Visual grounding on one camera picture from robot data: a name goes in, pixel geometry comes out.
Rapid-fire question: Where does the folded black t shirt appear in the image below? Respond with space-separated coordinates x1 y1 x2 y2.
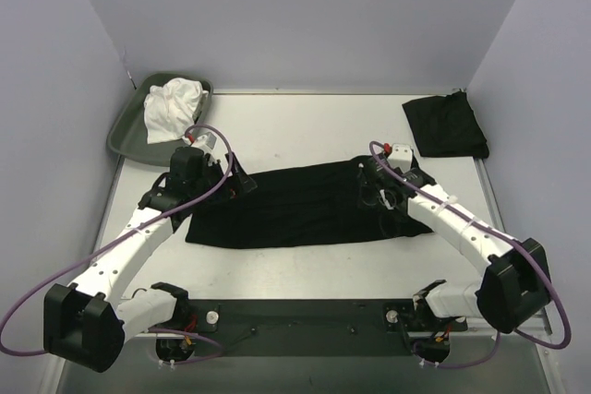
403 90 489 159

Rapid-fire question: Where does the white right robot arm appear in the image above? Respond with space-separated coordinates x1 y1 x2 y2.
358 158 551 333

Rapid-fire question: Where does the black t shirt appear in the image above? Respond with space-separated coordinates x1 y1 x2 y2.
403 90 489 159
185 155 430 250

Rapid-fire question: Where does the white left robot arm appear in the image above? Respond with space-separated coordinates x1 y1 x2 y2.
43 147 256 373

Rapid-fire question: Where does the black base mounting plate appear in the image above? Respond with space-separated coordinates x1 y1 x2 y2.
155 299 467 361

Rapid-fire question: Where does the crumpled white t shirt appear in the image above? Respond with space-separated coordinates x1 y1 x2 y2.
143 78 210 145

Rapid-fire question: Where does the aluminium front rail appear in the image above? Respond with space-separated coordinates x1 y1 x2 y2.
133 310 553 339

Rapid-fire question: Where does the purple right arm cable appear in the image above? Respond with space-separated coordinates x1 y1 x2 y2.
368 139 573 370

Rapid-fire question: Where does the grey plastic tray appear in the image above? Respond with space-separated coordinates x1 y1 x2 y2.
106 72 213 167

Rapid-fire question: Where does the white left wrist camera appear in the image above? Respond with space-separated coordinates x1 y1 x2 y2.
183 131 217 154

